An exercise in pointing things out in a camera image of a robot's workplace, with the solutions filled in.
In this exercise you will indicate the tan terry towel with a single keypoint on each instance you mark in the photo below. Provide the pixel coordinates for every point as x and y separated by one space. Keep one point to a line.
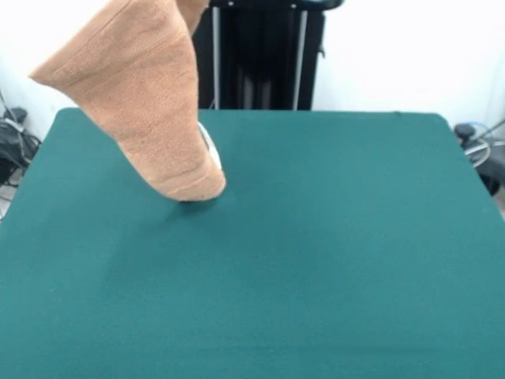
150 98

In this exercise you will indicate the dark green table cloth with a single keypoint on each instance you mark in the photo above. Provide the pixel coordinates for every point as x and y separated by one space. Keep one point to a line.
315 256

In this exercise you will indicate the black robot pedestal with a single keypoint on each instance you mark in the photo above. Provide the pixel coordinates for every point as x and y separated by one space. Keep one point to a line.
268 59

